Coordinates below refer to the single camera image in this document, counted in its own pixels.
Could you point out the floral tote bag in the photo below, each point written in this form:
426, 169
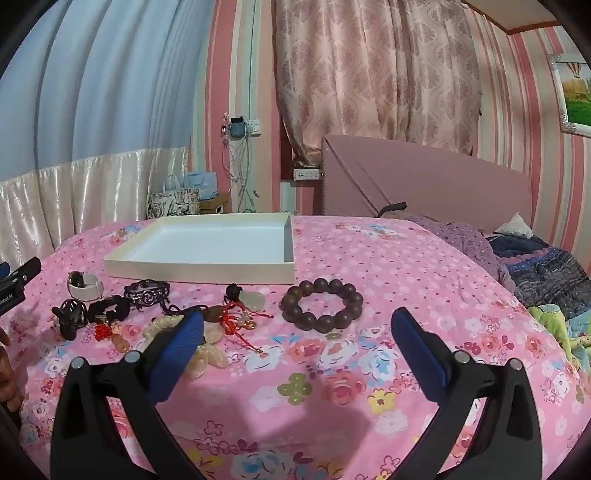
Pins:
173, 205

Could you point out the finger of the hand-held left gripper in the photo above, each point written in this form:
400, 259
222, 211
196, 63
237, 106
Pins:
25, 272

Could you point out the purple dotted cloth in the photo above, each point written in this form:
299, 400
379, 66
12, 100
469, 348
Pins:
461, 235

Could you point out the amber gourd pendant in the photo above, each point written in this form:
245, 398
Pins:
115, 339

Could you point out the white shallow tray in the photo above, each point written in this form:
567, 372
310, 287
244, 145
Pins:
207, 244

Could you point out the pink patterned curtain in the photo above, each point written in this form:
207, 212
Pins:
369, 69

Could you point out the white wall socket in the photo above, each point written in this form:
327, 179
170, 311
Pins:
255, 128

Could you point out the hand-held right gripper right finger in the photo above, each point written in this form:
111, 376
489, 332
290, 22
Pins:
421, 357

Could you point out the person's left hand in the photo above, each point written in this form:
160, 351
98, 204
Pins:
9, 383

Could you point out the jade pendant with black knot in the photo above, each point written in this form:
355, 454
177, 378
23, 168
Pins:
249, 299

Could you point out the cream scrunchie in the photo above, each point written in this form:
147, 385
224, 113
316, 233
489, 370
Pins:
207, 353

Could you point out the cardboard box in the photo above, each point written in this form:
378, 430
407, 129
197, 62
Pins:
217, 203

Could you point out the white power strip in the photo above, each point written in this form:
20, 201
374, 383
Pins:
307, 175

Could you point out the blue paper bag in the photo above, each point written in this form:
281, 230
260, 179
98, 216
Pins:
203, 184

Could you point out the cream satin curtain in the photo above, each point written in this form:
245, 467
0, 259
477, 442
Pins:
92, 194

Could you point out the small white pillow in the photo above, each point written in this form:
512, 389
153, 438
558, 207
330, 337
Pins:
515, 227

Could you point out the green cartoon quilt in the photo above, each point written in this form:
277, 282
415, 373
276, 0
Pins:
568, 332

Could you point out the pink padded headboard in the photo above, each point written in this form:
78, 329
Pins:
438, 189

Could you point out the dark blue blanket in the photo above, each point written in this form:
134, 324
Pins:
545, 272

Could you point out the black hair claw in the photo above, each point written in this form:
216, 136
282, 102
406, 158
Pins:
69, 318

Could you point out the framed wall picture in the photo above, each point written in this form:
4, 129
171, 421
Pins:
577, 101

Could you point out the blue sheer curtain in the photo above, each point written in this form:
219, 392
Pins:
115, 83

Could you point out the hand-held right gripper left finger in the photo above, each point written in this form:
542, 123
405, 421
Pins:
178, 353

